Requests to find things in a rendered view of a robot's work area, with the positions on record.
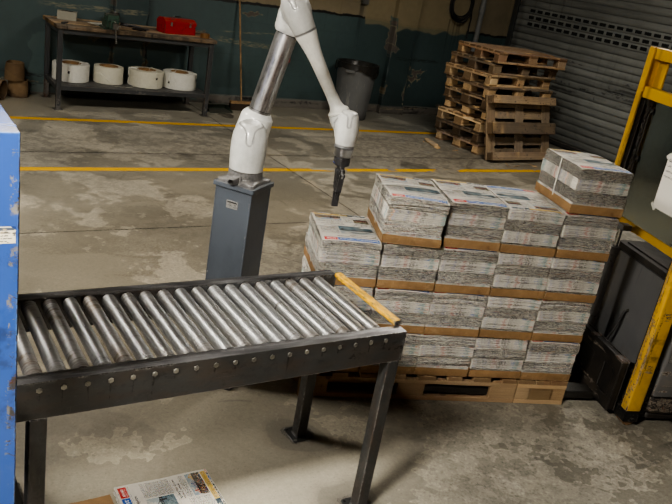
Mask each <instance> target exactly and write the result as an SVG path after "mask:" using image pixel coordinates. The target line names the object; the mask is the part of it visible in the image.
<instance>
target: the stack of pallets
mask: <svg viewBox="0 0 672 504"><path fill-rule="evenodd" d="M458 44H459V45H458V50H457V51H452V52H451V54H452V56H451V60H450V62H446V68H445V72H444V73H446V77H447V80H446V83H445V91H444V94H443V95H444V96H445V104H444V106H438V112H437V116H436V123H435V126H434V127H435V128H437V129H436V131H437V133H436V136H435V138H436V139H438V140H453V142H452V143H451V145H453V146H456V147H458V148H472V150H471V153H473V154H475V155H484V149H485V148H486V145H484V137H486V134H484V122H486V118H485V114H486V107H485V95H493V94H496V95H512V96H529V97H532V95H531V94H532V92H539V93H540V94H539V97H546V98H550V97H551V95H552V93H553V91H550V90H549V85H550V82H551V80H555V79H556V78H555V77H556V73H557V72H558V70H565V67H566V63H567V61H568V59H564V58H558V57H555V56H553V55H548V54H545V53H541V52H537V51H533V50H529V49H525V48H518V47H510V46H502V45H494V44H486V43H478V42H470V41H462V40H459V43H458ZM471 47H472V48H475V52H473V51H470V49H471ZM463 58H467V59H469V61H468V62H464V61H463ZM548 59H550V60H554V63H553V66H544V65H547V61H548ZM496 63H497V64H496ZM517 68H518V70H516V69H517ZM458 69H460V70H463V71H464V73H462V72H458ZM538 69H542V70H545V72H544V75H543V76H538V75H537V70H538ZM534 74H535V75H534ZM509 78H512V79H509ZM530 79H532V80H538V83H537V86H533V85H530V83H529V82H530ZM458 81H461V82H464V84H458ZM457 92H459V93H462V95H458V94H457ZM456 103H458V104H461V105H462V106H458V105H456ZM450 114H453V115H455V116H452V115H450ZM447 124H448V125H450V126H447ZM448 136H450V137H448Z"/></svg>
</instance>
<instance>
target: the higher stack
mask: <svg viewBox="0 0 672 504"><path fill-rule="evenodd" d="M541 166H542V167H541V169H540V172H539V173H540V174H539V178H538V179H539V180H538V182H539V183H540V184H542V185H543V186H545V187H546V188H548V189H549V190H551V191H552V195H553V193H555V194H557V195H558V196H560V197H561V198H563V199H564V200H566V201H567V202H569V203H570V204H574V205H584V206H593V207H602V208H612V209H622V210H623V208H625V206H626V203H627V202H626V201H627V198H628V196H627V195H628V190H629V188H630V185H631V183H632V179H633V178H632V177H634V174H632V173H631V172H629V171H628V170H626V169H624V168H622V167H620V166H617V165H615V163H614V164H612V163H611V162H610V161H608V160H607V159H605V158H603V157H601V156H598V155H596V154H590V153H584V152H577V151H568V150H560V149H547V150H546V154H545V158H543V162H542V165H541ZM534 192H536V193H538V194H539V195H541V196H542V197H543V198H545V199H546V200H547V201H550V204H552V205H554V206H555V207H557V208H558V209H559V210H561V211H562V212H563V213H564V214H565V215H566V216H565V219H564V221H563V225H562V226H561V231H560V233H559V239H558V240H557V243H556V248H557V249H561V250H572V251H583V252H594V253H606V254H609V252H610V250H611V249H612V248H611V246H613V245H612V243H613V242H612V241H615V239H614V238H615V236H616V233H617V232H618V231H617V228H618V226H617V225H619V220H618V219H617V218H616V217H606V216H596V215H586V214H576V213H569V212H567V211H566V210H564V209H563V208H561V207H560V206H558V205H557V204H556V203H554V202H553V201H551V200H550V199H548V198H547V197H546V196H544V195H543V194H541V193H540V192H538V191H534ZM552 258H553V260H552V262H551V264H552V265H551V266H550V269H549V270H548V271H549V272H548V275H547V278H548V280H547V285H546V287H545V289H544V291H545V292H553V293H567V294H580V295H592V296H596V294H597V290H598V289H599V283H600V279H601V277H602V275H601V274H603V273H602V271H603V270H602V269H604V265H605V263H604V262H603V261H593V260H581V259H569V258H558V257H555V256H554V257H552ZM540 300H541V305H540V307H539V309H538V310H539V311H538V314H537V317H536V320H535V323H534V325H533V326H534V327H533V330H532V332H533V333H546V334H562V335H579V336H582V335H583V332H584V331H585V330H584V329H586V324H587V323H588V319H589V317H590V314H589V313H590V312H591V311H590V309H591V307H592V306H591V304H590V303H582V302H569V301H555V300H544V299H540ZM527 341H528V342H527V343H528V345H527V347H526V351H527V352H526V355H525V358H524V361H523V362H522V363H523V364H522V366H521V372H528V373H551V374H570V373H571V370H572V368H573V364H574V361H575V357H576V355H577V354H578V352H579V350H580V349H579V348H580V346H581V345H580V344H579V343H573V342H555V341H537V340H527ZM516 380H517V382H516V383H517V387H516V389H515V393H514V396H513V401H512V403H530V404H559V405H561V404H562V400H563V396H564V393H565V390H566V388H567V384H568V382H567V381H550V380H526V379H516Z"/></svg>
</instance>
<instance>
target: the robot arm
mask: <svg viewBox="0 0 672 504"><path fill-rule="evenodd" d="M275 29H276V32H275V35H274V38H273V41H272V44H271V47H270V49H269V52H268V55H267V58H266V61H265V64H264V66H263V69H262V72H261V75H260V78H259V81H258V83H257V86H256V89H255V92H254V95H253V97H252V100H251V103H250V106H249V107H246V108H245V109H243V110H242V112H241V114H240V117H239V119H238V121H237V124H236V127H235V129H234V131H233V134H232V140H231V146H230V158H229V169H228V173H227V174H225V175H222V176H219V177H218V180H220V181H225V182H228V184H230V185H239V186H242V187H245V188H248V189H251V190H254V189H255V188H256V187H259V186H261V185H264V184H266V183H270V179H269V178H266V177H263V168H264V164H265V159H266V153H267V143H268V137H269V133H270V130H271V127H272V123H273V120H272V117H271V115H270V112H271V109H272V106H273V104H274V101H275V98H276V95H277V93H278V90H279V87H280V84H281V82H282V79H283V76H284V73H285V71H286V68H287V65H288V62H289V60H290V57H291V54H292V52H293V49H294V46H295V43H296V41H298V43H299V44H300V46H301V48H302V49H303V51H304V52H305V54H306V56H307V58H308V59H309V61H310V63H311V65H312V68H313V70H314V72H315V74H316V76H317V79H318V81H319V83H320V85H321V87H322V89H323V91H324V94H325V96H326V98H327V101H328V104H329V107H330V112H329V114H328V116H329V120H330V123H331V126H332V128H333V130H334V136H335V144H334V152H333V154H334V155H335V156H334V161H333V163H334V164H335V165H336V166H337V168H336V167H335V173H334V182H333V188H334V189H333V195H332V201H331V206H338V201H339V195H340V193H341V190H342V186H343V182H344V178H345V175H344V174H345V167H348V166H349V164H350V158H352V155H353V150H354V145H355V142H356V140H357V137H358V131H359V116H358V113H357V112H355V111H352V110H350V109H349V107H348V106H345V105H344V104H343V103H342V102H341V100H340V98H339V96H338V94H337V92H336V89H335V87H334V84H333V81H332V78H331V76H330V73H329V70H328V68H327V65H326V62H325V60H324V57H323V54H322V51H321V47H320V43H319V39H318V34H317V29H316V26H315V23H314V19H313V15H312V7H311V4H310V2H309V0H281V5H280V8H279V10H278V14H277V18H276V22H275Z"/></svg>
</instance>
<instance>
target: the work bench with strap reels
mask: <svg viewBox="0 0 672 504"><path fill-rule="evenodd" d="M175 17H180V18H175ZM43 19H44V20H45V48H44V86H43V95H41V96H42V97H50V96H49V82H50V83H51V84H52V85H53V86H54V87H55V107H52V108H53V109H54V110H63V109H62V108H61V90H65V91H82V92H99V93H117V94H134V95H151V96H169V97H184V102H182V103H183V104H185V105H191V104H190V103H189V98H203V105H202V114H199V115H201V116H205V117H209V116H208V115H207V109H208V99H209V90H210V80H211V71H212V61H213V52H214V44H217V40H214V39H212V38H209V39H205V38H201V37H200V33H199V32H196V26H197V24H196V22H195V20H192V19H186V18H183V17H182V18H181V16H173V17H164V16H159V17H158V18H157V27H152V26H143V25H136V26H140V27H142V28H145V29H149V30H146V31H138V30H133V29H132V28H137V27H128V26H123V25H120V23H119V30H117V39H123V40H133V41H144V42H154V43H165V44H175V45H185V46H189V54H188V65H187V70H182V69H173V68H166V69H163V71H162V70H160V69H156V68H153V67H144V66H131V67H129V68H128V79H123V73H124V67H122V66H119V65H115V64H109V63H95V64H94V70H93V71H94V73H93V76H89V72H90V65H89V63H87V62H82V61H77V60H70V59H62V53H63V34H71V35H81V36H92V37H102V38H113V39H116V38H115V30H109V29H103V28H101V27H99V25H100V24H102V21H96V20H87V19H78V18H77V21H70V20H63V19H57V16H50V15H43ZM63 21H69V22H68V23H66V24H61V22H63ZM51 28H52V29H54V30H55V31H56V32H57V57H56V59H54V60H52V74H50V73H49V66H50V32H51ZM194 46H196V47H206V48H208V56H207V66H206V76H205V86H204V92H203V91H201V90H200V89H198V88H196V80H197V74H196V73H194V72H192V67H193V56H194Z"/></svg>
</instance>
